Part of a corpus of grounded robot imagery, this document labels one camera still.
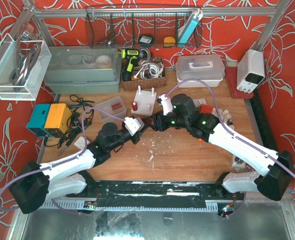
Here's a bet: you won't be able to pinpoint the red large spring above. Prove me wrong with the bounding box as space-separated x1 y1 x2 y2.
132 101 138 112
146 118 153 125

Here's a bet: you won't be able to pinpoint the white power adapter cube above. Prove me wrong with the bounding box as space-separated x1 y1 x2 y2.
74 136 90 150

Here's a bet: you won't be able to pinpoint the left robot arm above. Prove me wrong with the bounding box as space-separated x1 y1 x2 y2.
9 122 147 214

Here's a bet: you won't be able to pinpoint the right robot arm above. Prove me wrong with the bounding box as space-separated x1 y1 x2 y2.
152 93 294 201

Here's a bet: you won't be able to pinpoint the clear spring bin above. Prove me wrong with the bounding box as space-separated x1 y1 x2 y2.
96 96 127 124

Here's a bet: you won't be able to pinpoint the white peg board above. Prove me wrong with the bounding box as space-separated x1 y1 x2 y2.
131 85 157 116

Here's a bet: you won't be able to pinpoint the wicker basket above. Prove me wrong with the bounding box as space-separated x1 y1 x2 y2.
121 57 167 91

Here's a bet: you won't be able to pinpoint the small drill bit case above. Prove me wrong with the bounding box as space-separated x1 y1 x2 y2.
193 98 207 107

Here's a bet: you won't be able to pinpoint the orange power cube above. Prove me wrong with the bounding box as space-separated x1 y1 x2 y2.
200 104 214 115

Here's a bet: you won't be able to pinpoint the soldering iron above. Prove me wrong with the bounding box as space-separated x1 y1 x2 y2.
58 137 75 156

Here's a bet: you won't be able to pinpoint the work glove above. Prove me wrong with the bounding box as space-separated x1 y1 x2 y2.
212 108 235 130

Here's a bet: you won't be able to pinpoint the white plastic storage box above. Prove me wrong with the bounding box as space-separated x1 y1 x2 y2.
175 54 225 87

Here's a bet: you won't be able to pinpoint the yellow soldering station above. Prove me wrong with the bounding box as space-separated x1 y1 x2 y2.
44 103 72 138

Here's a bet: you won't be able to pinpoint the yellow tape measure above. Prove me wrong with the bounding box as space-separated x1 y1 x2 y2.
163 36 176 48

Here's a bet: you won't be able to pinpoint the black tape measure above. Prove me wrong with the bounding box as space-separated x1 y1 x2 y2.
138 34 155 48

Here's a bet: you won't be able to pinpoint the red notebook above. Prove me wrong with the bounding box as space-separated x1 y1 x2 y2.
225 66 254 100

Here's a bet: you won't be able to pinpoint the grey plastic toolbox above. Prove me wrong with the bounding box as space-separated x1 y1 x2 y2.
44 46 122 95

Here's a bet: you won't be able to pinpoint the teal box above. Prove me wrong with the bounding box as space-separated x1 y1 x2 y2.
26 103 51 137

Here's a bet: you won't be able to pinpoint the white power supply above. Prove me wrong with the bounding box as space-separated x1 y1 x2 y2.
236 49 265 94

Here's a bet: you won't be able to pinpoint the blue white hex key set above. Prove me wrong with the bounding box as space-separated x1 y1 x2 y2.
177 8 204 48

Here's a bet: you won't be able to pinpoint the clear acrylic box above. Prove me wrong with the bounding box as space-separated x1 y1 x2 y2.
0 34 52 101

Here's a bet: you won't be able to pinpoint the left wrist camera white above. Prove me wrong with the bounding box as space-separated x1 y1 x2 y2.
123 117 145 136

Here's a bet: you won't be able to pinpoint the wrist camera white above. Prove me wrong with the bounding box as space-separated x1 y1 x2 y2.
156 94 173 116
123 117 145 136

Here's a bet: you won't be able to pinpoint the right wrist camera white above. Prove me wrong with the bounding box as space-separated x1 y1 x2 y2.
156 94 173 116

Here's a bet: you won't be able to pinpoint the white cables in basket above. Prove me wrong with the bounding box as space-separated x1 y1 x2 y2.
133 62 165 80

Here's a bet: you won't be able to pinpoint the black cables bundle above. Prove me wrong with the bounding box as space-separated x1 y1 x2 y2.
43 94 98 148

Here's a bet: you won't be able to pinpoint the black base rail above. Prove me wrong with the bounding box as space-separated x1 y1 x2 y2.
67 180 244 201

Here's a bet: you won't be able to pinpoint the green cordless drill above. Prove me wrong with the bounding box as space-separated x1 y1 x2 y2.
121 48 150 82

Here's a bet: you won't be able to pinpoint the black wire basket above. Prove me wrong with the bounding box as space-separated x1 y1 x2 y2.
85 4 202 48

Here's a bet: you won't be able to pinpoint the black cable tray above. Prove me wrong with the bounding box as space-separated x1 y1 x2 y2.
249 89 279 152

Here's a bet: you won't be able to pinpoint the grey cables in box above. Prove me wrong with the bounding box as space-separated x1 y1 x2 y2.
9 23 41 92

